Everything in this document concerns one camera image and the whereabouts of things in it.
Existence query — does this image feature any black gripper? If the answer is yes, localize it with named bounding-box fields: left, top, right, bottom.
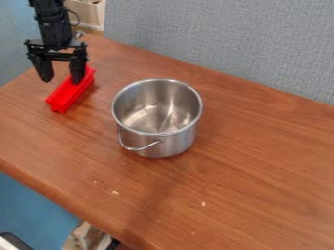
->
left=25, top=39, right=88, bottom=84

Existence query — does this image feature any stainless steel pot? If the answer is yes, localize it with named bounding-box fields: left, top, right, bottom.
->
left=111, top=78, right=203, bottom=158

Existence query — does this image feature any black and white device corner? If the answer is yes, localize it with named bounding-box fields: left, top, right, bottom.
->
left=0, top=232, right=33, bottom=250

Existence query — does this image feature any black cable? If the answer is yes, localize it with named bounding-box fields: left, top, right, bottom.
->
left=67, top=6, right=84, bottom=27

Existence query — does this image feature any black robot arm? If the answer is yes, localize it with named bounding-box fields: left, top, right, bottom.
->
left=25, top=0, right=87, bottom=84

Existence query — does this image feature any light wooden frame under table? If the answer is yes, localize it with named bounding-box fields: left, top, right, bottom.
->
left=61, top=222, right=115, bottom=250

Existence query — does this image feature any red plastic block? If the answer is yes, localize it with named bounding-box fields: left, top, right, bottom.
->
left=44, top=66, right=95, bottom=114

